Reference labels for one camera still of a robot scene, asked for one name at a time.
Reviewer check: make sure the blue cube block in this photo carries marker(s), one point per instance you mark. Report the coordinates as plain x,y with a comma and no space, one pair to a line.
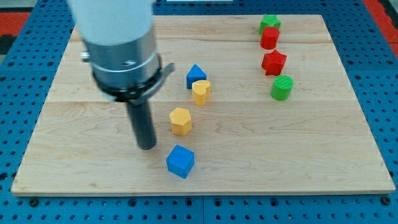
180,161

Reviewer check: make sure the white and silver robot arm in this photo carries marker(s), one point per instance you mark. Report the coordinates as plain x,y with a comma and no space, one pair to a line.
119,36

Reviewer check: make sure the light wooden board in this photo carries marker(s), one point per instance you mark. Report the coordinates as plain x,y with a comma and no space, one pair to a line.
317,142

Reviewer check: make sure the yellow hexagon block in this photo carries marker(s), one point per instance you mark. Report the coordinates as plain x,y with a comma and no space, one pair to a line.
181,121

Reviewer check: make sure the yellow heart block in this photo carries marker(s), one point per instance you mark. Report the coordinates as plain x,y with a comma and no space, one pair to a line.
201,90

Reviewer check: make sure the blue triangle block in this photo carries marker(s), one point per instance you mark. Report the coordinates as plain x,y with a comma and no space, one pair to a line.
195,74

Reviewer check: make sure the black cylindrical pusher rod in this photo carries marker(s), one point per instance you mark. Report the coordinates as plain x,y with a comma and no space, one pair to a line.
142,125

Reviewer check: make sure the green cylinder block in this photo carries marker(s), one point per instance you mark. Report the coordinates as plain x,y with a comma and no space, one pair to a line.
281,87

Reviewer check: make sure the red star block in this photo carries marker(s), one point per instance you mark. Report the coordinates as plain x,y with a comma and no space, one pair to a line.
273,63

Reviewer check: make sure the red cylinder block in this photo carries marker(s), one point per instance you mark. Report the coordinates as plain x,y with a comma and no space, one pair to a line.
269,38

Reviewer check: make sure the green star block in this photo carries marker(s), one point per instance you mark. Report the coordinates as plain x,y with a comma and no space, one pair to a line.
269,20

